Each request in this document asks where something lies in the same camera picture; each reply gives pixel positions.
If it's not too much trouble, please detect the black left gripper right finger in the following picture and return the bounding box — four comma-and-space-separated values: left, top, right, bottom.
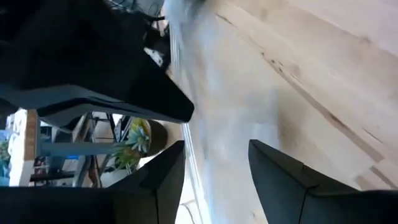
248, 139, 398, 224

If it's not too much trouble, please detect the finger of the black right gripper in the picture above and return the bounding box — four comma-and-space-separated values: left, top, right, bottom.
0, 57, 195, 123
36, 99, 184, 130

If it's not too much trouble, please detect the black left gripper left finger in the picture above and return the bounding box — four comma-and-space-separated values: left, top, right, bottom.
0, 139, 186, 224

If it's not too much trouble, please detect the clear plastic bag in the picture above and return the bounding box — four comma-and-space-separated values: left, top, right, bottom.
164, 0, 280, 224

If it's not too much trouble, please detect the succulent in black pot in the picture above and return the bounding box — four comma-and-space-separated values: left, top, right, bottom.
113, 118, 169, 170

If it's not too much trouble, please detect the grey metal-frame table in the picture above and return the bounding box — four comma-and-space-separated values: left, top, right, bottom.
9, 108, 125, 187

